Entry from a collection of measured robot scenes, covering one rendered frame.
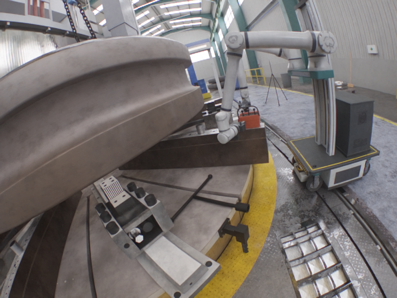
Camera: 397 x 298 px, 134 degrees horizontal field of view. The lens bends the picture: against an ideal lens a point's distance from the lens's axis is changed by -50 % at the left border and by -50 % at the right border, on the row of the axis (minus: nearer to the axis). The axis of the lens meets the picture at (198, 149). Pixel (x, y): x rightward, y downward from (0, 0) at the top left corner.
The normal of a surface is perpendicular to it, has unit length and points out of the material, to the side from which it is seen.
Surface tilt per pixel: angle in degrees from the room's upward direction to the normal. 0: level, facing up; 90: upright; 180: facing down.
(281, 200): 0
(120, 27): 90
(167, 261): 0
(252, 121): 97
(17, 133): 90
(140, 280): 0
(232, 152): 90
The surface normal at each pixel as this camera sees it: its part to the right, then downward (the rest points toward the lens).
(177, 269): -0.27, -0.88
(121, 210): 0.70, 0.09
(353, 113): -0.15, 0.43
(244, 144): -0.35, 0.46
